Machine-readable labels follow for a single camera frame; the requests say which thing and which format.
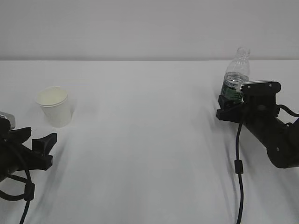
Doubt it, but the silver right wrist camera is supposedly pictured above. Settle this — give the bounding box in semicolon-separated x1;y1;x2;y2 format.
236;80;281;102

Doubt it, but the clear water bottle green label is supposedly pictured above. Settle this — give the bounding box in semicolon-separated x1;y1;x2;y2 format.
221;47;250;103

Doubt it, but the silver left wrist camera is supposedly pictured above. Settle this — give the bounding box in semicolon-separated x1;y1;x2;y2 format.
0;111;16;130

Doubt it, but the black right camera cable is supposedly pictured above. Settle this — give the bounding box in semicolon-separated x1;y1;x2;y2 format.
234;109;246;224

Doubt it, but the white paper cup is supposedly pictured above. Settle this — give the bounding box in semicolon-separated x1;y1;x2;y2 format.
36;86;71;128

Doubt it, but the black left camera cable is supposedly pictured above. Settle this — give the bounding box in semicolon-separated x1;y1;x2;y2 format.
0;140;36;224

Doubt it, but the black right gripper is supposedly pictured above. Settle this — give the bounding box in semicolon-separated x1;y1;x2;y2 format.
216;95;280;131

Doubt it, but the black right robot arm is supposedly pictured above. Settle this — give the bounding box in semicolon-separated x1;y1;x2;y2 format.
216;95;299;168

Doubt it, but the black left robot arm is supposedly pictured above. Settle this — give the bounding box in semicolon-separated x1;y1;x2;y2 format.
0;127;57;181

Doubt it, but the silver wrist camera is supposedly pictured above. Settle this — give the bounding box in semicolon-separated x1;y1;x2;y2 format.
0;111;16;130
236;80;281;102

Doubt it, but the black camera cable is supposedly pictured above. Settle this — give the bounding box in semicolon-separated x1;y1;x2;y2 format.
0;140;36;224
234;109;246;224

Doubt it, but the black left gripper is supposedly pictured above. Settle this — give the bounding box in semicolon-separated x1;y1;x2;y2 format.
0;127;57;175

